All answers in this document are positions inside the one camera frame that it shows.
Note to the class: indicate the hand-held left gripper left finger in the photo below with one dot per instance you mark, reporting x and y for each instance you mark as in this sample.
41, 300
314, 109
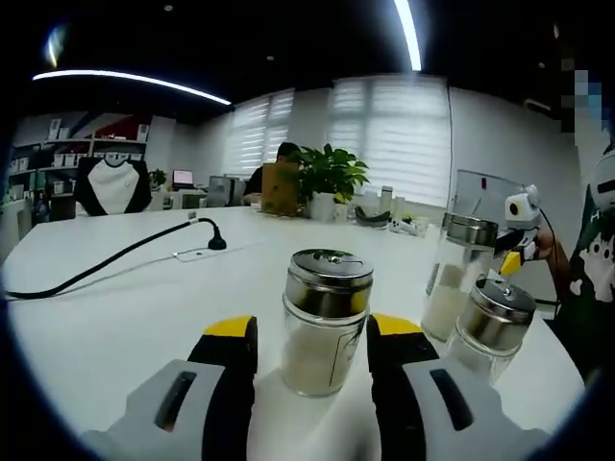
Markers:
192, 418

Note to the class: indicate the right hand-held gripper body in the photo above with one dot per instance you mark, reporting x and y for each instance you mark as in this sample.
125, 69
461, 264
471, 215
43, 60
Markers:
523, 211

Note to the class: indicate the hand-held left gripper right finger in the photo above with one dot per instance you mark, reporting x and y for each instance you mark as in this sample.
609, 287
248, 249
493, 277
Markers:
423, 418

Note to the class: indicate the tall cream-filled seasoning bottle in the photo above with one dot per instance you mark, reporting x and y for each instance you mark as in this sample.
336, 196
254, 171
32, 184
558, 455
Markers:
471, 230

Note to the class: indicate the small white-filled seasoning bottle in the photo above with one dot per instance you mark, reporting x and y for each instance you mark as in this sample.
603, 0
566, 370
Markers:
495, 317

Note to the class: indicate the small beige-filled seasoning bottle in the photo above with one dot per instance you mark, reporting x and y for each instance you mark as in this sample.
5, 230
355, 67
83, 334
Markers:
322, 298

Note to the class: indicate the person's right hand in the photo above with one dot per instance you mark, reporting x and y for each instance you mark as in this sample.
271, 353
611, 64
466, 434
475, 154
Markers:
547, 245

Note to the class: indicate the green patterned shirt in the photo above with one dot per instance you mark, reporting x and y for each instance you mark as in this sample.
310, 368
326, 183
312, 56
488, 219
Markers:
593, 278

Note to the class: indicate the white chest-worn device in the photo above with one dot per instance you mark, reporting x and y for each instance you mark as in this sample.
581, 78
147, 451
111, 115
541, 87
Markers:
605, 185

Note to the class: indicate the white game controller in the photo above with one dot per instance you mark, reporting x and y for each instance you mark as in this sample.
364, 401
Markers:
402, 225

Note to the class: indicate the white flask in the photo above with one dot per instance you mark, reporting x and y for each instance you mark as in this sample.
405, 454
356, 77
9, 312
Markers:
387, 199

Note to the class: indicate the white window blinds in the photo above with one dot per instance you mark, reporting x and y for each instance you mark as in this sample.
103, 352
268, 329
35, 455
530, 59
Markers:
399, 139
259, 134

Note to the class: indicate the small white pot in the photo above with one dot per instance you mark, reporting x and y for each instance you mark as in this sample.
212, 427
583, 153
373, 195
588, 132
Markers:
341, 212

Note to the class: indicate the green potted plant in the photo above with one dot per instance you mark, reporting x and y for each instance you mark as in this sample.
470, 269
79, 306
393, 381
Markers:
331, 170

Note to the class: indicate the long ceiling light strip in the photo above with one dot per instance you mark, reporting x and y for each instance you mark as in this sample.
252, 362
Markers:
410, 38

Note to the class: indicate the grey office chair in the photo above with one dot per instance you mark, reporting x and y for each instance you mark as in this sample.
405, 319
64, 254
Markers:
223, 189

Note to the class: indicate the brown paper bag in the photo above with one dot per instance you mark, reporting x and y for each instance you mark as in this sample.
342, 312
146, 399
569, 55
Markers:
278, 192

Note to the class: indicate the small laptop bright screen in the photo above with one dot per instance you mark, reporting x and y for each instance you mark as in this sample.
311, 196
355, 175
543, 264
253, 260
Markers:
182, 177

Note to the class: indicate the small green plant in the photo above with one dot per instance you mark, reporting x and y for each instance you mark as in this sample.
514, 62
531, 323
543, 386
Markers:
157, 178

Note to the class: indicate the chair with black-white shirt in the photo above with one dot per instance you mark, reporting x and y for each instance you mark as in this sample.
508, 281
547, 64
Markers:
113, 187

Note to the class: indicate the shelving with white bins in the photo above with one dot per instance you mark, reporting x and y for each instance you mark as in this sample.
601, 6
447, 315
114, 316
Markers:
72, 153

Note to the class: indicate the curved ceiling light strip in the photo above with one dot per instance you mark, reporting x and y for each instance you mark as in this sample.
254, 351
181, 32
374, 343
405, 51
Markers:
134, 79

